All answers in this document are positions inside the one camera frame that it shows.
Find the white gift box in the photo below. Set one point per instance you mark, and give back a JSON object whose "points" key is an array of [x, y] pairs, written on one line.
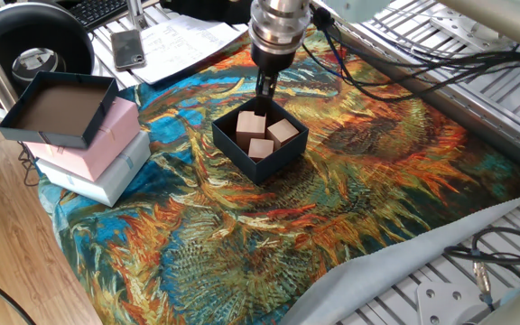
{"points": [[106, 185]]}

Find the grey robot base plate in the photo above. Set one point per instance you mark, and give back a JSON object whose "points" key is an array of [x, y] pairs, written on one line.
{"points": [[442, 311]]}

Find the silver grey UR5 robot arm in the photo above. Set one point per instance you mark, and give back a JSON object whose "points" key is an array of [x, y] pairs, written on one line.
{"points": [[280, 27]]}

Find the black computer keyboard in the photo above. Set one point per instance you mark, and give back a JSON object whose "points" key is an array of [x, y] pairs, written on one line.
{"points": [[97, 11]]}

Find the grey perforated metal plate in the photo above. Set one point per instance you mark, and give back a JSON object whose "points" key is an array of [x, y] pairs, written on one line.
{"points": [[467, 31]]}

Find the silver metal stand post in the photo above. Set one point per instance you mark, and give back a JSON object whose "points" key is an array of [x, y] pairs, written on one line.
{"points": [[136, 11]]}

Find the dark blue gift box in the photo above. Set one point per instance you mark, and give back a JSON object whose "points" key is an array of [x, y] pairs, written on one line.
{"points": [[233, 151]]}

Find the white printed paper sheet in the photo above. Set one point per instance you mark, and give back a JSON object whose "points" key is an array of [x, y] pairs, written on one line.
{"points": [[183, 45]]}

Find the black fabric bag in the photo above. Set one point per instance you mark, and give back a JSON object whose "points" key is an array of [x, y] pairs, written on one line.
{"points": [[206, 9]]}

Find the light wooden cube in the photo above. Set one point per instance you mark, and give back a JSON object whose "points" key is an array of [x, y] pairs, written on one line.
{"points": [[282, 131], [251, 124], [261, 148]]}

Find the dark blue box lid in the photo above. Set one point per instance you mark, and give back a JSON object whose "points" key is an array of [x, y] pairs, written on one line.
{"points": [[61, 108]]}

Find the black smartphone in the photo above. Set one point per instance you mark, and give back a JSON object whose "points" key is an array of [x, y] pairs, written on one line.
{"points": [[127, 49]]}

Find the pink gift box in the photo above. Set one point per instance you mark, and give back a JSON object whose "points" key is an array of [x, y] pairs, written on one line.
{"points": [[106, 144]]}

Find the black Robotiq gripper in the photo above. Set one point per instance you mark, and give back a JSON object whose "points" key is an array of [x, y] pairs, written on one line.
{"points": [[271, 61]]}

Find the sunflower painting print cloth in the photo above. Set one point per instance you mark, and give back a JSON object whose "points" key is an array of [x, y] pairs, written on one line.
{"points": [[332, 203]]}

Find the aluminium table frame rail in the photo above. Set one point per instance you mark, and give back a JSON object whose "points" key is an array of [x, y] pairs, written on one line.
{"points": [[467, 108]]}

